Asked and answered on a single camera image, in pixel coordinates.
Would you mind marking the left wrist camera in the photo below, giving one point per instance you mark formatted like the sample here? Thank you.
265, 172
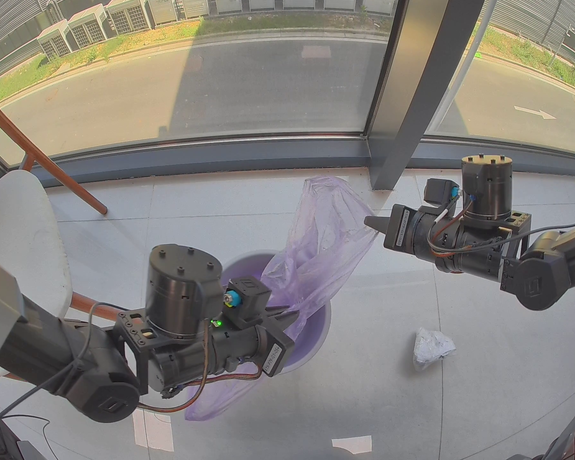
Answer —
249, 296

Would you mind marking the purple plastic bag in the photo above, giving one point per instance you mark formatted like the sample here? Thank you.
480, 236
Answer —
326, 237

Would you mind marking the crumpled white paper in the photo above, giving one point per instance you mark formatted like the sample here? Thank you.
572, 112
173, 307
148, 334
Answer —
431, 348

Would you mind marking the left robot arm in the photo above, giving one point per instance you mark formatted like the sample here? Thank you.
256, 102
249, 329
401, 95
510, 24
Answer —
76, 352

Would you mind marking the window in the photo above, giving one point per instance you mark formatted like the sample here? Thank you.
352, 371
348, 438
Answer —
268, 89

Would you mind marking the white chair with wooden legs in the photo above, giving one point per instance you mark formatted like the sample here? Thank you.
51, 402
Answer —
24, 237

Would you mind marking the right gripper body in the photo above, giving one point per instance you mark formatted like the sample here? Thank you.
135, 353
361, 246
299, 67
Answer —
426, 237

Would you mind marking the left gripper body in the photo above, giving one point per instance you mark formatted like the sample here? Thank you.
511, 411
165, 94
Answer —
239, 350

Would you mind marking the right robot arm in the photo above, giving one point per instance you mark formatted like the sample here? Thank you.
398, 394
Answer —
536, 276

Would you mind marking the pale grey trash bin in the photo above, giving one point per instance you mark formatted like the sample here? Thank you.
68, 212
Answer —
316, 333

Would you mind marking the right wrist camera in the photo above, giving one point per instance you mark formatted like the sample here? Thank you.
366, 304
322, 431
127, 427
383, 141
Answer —
438, 190

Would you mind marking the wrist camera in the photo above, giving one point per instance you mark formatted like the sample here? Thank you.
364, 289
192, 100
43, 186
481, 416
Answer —
438, 190
249, 296

